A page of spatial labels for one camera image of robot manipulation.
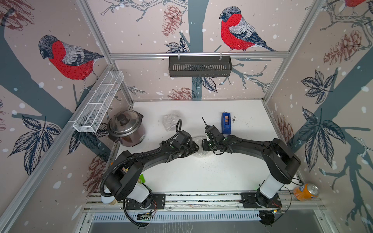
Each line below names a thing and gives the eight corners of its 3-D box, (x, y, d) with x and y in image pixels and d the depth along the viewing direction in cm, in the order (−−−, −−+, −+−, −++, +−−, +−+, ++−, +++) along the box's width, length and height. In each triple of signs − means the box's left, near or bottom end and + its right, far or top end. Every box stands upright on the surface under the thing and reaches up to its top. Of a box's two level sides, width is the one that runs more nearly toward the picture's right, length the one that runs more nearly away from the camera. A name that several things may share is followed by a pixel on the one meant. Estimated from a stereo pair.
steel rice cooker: (116, 150, 95) (101, 133, 79) (125, 125, 108) (114, 107, 92) (144, 150, 95) (134, 133, 79) (149, 125, 108) (142, 106, 92)
